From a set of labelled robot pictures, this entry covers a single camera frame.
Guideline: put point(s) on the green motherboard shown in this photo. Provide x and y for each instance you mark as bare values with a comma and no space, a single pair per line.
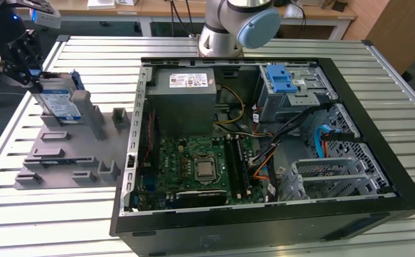
172,150

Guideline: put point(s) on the wooden desk white frame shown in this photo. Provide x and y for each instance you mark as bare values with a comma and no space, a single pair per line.
75,12
318,13

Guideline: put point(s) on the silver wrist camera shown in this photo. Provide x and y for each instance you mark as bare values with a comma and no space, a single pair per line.
49,20

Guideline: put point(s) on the black PC case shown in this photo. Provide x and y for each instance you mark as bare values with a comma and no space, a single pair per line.
229,230

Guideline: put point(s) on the black graphics card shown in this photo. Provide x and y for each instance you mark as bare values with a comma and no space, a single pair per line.
201,199

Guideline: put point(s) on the wooden cabinet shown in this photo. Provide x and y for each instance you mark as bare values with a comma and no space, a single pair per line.
404,32

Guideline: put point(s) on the white flat box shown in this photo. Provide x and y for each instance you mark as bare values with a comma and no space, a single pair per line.
102,4

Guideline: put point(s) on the grey power supply unit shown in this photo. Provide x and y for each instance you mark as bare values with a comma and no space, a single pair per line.
182,112

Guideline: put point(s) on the dark RAM stick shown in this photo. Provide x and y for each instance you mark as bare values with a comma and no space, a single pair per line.
65,161

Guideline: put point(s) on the metal disk bay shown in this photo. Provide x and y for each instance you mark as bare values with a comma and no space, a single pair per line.
336,178

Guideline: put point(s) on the grey parts rack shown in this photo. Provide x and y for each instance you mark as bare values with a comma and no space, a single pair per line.
75,150

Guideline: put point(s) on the black RAM slot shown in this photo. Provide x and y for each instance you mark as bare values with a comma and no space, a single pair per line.
233,166

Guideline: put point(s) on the hard disk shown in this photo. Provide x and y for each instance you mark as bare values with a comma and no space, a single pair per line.
59,104

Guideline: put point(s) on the black camera bracket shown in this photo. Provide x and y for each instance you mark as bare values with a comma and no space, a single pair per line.
25,4

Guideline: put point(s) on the small white labelled box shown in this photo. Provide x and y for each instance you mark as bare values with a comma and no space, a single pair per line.
126,2

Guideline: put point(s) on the blue plastic drive latch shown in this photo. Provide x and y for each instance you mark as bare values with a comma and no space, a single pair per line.
281,80

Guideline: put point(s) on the silver CPU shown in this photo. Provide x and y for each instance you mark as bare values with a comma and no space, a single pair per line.
205,170

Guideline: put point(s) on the metal optical drive cage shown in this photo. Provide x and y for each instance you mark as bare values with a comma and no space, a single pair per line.
276,107

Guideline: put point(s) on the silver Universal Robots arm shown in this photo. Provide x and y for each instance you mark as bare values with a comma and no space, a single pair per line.
225,26

